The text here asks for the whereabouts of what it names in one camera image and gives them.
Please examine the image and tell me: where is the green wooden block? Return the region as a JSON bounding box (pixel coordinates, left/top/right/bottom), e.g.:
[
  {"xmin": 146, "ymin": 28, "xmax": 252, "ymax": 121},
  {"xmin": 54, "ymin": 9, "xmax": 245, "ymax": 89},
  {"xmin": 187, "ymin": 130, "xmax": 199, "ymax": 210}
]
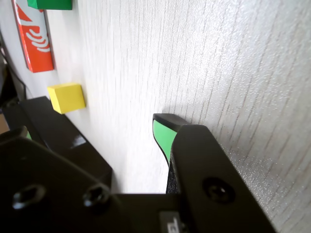
[{"xmin": 27, "ymin": 0, "xmax": 73, "ymax": 11}]

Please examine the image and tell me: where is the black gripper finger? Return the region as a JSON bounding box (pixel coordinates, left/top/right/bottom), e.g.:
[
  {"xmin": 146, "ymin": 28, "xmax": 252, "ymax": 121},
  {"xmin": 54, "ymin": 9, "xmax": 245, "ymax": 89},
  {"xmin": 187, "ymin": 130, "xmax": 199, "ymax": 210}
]
[
  {"xmin": 0, "ymin": 126, "xmax": 127, "ymax": 233},
  {"xmin": 152, "ymin": 113, "xmax": 279, "ymax": 233}
]

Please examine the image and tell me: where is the yellow wooden cube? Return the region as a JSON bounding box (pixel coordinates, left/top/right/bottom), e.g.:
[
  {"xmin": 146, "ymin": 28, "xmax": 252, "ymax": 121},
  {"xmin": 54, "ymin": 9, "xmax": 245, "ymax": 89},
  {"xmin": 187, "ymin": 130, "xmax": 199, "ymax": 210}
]
[{"xmin": 47, "ymin": 83, "xmax": 86, "ymax": 115}]

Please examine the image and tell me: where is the large cardboard box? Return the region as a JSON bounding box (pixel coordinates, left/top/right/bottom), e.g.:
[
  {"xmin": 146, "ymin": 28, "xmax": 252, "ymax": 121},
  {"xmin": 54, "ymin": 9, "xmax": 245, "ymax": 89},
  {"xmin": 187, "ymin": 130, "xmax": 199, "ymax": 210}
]
[{"xmin": 0, "ymin": 113, "xmax": 10, "ymax": 133}]

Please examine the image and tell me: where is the red and white carton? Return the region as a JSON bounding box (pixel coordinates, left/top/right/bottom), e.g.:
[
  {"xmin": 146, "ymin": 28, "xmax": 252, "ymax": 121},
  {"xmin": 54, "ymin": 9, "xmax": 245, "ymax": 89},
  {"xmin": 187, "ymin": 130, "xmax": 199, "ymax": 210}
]
[{"xmin": 11, "ymin": 0, "xmax": 56, "ymax": 73}]

